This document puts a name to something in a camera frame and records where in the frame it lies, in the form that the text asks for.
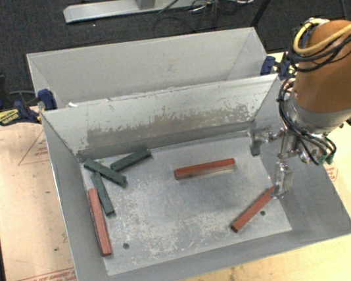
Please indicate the red-brown flat block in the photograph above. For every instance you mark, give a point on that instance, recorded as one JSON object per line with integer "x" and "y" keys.
{"x": 204, "y": 169}
{"x": 100, "y": 222}
{"x": 252, "y": 210}

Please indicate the dark green flat block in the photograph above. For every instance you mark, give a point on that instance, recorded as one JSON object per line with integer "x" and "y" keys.
{"x": 105, "y": 172}
{"x": 130, "y": 159}
{"x": 103, "y": 195}

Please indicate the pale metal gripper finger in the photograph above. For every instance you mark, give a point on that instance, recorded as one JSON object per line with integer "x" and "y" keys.
{"x": 285, "y": 181}
{"x": 263, "y": 136}

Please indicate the brown cardboard board, red print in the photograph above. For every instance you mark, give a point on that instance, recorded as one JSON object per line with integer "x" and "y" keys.
{"x": 27, "y": 208}

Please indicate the grey metal bin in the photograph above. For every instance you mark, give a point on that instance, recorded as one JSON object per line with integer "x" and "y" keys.
{"x": 187, "y": 208}

